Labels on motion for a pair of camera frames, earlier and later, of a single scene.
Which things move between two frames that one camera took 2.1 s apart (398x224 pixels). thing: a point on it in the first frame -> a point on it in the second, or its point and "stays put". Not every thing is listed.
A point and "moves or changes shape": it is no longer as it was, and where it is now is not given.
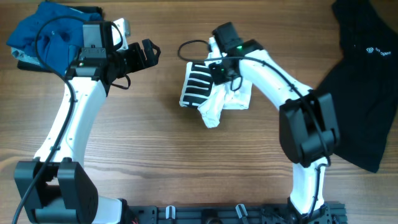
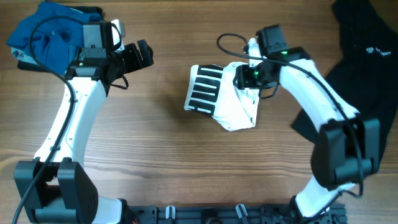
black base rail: (335, 213) stays put
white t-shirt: (199, 91) moves or changes shape
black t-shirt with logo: (364, 85) stays put
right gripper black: (216, 72) -> (241, 76)
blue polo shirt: (59, 39) stays put
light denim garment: (21, 55) stays put
